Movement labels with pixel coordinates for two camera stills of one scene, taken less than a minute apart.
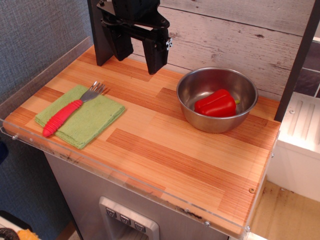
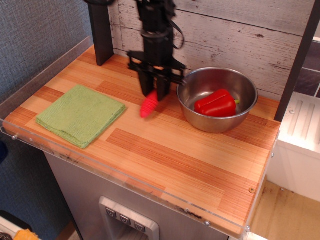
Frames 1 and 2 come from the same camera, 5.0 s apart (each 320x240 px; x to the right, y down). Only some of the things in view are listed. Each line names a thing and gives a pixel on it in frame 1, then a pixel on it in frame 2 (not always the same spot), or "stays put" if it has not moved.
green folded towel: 86,124 stays put
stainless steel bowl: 194,85 stays put
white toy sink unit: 295,163 stays put
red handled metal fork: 96,89 to 149,104
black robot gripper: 143,19 to 157,59
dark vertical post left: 103,52 stays put
